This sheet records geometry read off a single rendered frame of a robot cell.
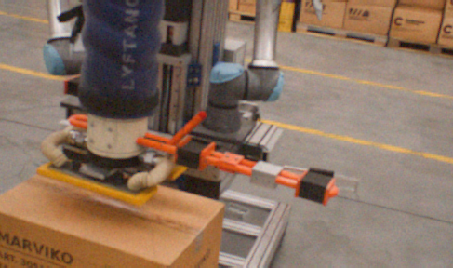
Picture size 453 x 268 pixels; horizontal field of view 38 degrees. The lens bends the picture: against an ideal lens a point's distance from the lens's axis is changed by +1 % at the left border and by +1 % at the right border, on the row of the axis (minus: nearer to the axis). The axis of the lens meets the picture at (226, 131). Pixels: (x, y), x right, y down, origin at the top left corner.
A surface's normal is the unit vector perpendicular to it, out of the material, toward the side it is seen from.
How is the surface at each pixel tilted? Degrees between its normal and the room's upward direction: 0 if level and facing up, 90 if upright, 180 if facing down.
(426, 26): 91
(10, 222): 90
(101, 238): 0
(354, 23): 91
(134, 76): 75
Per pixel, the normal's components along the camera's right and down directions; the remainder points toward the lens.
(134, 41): 0.48, 0.04
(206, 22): -0.29, 0.33
